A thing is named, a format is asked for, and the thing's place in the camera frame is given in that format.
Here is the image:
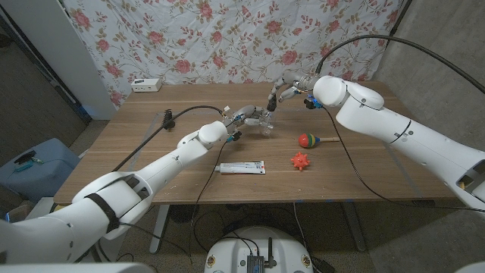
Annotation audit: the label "floral backdrop cloth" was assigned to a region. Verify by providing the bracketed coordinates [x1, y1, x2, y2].
[62, 0, 405, 109]

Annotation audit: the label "blue plastic storage box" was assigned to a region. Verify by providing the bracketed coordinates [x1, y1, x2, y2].
[0, 137, 82, 204]

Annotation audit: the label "black handled tool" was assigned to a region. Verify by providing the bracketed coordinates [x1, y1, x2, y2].
[14, 149, 37, 165]

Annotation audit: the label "thin black hand cable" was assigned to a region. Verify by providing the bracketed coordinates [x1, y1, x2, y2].
[321, 107, 485, 214]
[190, 139, 230, 262]

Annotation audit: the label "white toothpaste tube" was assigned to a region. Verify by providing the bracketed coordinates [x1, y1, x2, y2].
[214, 160, 267, 175]

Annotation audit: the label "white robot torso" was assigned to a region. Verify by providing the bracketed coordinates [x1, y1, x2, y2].
[203, 226, 314, 273]

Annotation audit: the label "white table leg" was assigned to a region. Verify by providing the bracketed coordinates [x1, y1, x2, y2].
[149, 204, 171, 255]

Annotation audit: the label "grey table leg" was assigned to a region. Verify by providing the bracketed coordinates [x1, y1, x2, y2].
[340, 201, 368, 253]

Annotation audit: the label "black round floor fan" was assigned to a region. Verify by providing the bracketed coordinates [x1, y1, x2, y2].
[168, 204, 201, 224]

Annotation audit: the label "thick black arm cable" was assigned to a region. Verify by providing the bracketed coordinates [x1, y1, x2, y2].
[314, 34, 485, 95]
[112, 105, 227, 172]

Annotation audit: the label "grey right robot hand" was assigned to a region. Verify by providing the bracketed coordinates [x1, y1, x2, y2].
[268, 71, 322, 111]

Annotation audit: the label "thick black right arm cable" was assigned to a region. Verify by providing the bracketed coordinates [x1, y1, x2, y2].
[314, 34, 485, 95]

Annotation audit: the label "clear plastic dispenser bottle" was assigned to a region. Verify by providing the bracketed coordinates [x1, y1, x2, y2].
[259, 111, 275, 137]

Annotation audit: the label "teal pen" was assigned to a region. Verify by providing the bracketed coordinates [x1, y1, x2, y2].
[14, 158, 45, 174]

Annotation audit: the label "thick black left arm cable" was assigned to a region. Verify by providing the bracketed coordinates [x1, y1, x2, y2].
[112, 105, 227, 172]

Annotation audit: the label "black ridged clip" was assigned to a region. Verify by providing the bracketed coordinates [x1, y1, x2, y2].
[162, 108, 176, 130]

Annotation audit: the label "thin black right hand cable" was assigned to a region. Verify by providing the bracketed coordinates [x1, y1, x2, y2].
[321, 107, 485, 214]

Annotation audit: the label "grey floor cable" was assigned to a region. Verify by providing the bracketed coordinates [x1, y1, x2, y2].
[293, 202, 316, 262]

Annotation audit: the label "black backdrop stand pole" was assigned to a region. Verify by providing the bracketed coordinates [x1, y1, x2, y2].
[384, 0, 413, 37]

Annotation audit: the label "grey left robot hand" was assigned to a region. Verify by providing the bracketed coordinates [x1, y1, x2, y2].
[221, 105, 274, 143]

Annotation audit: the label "colourful striped wooden maraca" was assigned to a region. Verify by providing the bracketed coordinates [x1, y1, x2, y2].
[298, 133, 341, 149]

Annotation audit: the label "black power adapter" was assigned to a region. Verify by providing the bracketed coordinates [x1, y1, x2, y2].
[310, 256, 336, 273]

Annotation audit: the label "thin black left hand cable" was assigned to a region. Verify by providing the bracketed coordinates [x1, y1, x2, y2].
[190, 139, 230, 262]

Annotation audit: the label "black antenna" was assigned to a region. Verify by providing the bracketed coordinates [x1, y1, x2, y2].
[264, 237, 277, 268]

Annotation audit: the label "white power strip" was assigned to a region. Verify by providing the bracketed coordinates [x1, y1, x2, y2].
[130, 77, 163, 93]

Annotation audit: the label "orange spiky stress ball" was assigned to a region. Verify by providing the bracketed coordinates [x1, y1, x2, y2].
[290, 151, 311, 171]

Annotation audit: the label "black electronics module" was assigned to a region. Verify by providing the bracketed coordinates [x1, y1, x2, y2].
[246, 254, 265, 273]

